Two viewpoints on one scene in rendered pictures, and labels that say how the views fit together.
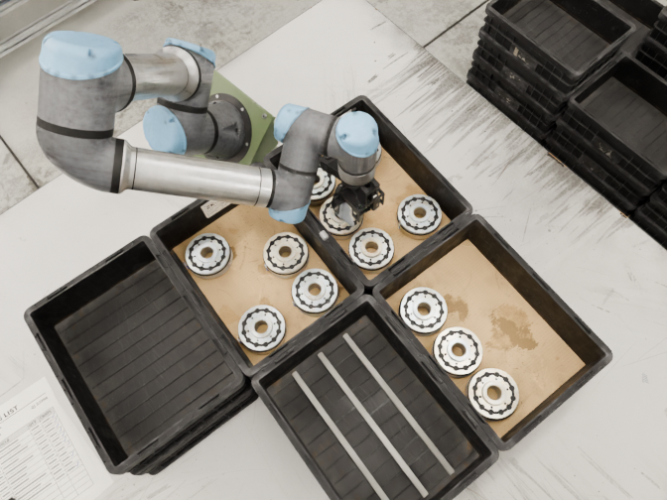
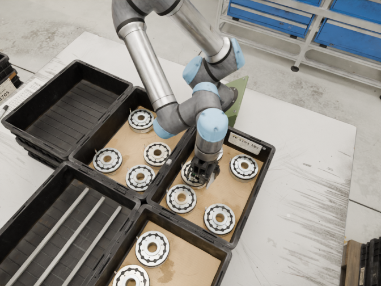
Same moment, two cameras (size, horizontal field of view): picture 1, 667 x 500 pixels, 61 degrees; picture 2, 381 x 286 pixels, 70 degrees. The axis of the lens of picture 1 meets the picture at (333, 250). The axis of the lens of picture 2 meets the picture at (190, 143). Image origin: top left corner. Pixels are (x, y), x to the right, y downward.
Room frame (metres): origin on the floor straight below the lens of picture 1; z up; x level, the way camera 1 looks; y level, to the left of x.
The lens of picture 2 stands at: (0.29, -0.38, 1.72)
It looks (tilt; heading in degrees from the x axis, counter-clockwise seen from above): 56 degrees down; 55
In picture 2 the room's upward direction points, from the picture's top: 7 degrees clockwise
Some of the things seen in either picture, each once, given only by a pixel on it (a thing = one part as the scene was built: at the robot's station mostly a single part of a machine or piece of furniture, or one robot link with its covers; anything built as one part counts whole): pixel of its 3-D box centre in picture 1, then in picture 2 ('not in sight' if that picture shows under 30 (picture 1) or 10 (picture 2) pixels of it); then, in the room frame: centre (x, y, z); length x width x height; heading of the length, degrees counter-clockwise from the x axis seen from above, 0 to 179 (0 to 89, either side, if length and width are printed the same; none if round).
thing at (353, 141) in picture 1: (355, 143); (211, 130); (0.58, -0.06, 1.15); 0.09 x 0.08 x 0.11; 65
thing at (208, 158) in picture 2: (357, 165); (208, 148); (0.58, -0.06, 1.07); 0.08 x 0.08 x 0.05
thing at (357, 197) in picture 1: (358, 187); (203, 163); (0.57, -0.06, 0.99); 0.09 x 0.08 x 0.12; 34
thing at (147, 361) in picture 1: (141, 351); (76, 112); (0.29, 0.42, 0.87); 0.40 x 0.30 x 0.11; 33
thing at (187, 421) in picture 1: (132, 346); (72, 103); (0.29, 0.42, 0.92); 0.40 x 0.30 x 0.02; 33
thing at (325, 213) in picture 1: (340, 214); (195, 172); (0.57, -0.02, 0.86); 0.10 x 0.10 x 0.01
